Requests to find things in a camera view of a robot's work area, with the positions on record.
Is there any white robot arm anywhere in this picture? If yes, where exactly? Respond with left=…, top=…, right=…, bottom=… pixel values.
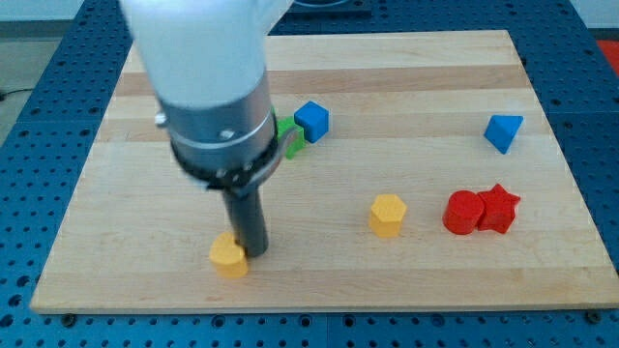
left=120, top=0, right=299, bottom=257

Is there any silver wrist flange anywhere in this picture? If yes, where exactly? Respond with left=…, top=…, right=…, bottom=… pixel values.
left=160, top=74, right=292, bottom=196

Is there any yellow heart block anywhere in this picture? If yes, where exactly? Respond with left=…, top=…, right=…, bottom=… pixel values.
left=209, top=232, right=249, bottom=278

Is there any wooden board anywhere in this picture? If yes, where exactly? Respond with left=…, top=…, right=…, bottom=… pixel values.
left=31, top=30, right=618, bottom=314

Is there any blue cube block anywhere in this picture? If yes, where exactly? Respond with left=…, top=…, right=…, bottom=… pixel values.
left=293, top=101, right=330, bottom=143

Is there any yellow hexagon block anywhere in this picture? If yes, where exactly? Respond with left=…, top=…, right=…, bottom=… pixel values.
left=368, top=194, right=407, bottom=238

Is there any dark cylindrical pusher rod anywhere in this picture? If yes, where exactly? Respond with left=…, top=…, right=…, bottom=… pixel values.
left=222, top=189, right=269, bottom=257

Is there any green star block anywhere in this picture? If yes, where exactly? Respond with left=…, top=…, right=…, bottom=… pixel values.
left=277, top=116, right=306, bottom=160

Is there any blue triangle block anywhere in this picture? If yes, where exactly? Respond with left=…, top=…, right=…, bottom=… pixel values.
left=484, top=115, right=524, bottom=155

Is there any red star block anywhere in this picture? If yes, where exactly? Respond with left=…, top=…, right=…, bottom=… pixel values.
left=477, top=184, right=521, bottom=234

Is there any red cylinder block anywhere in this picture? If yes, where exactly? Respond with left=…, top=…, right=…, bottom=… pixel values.
left=442, top=190, right=485, bottom=235

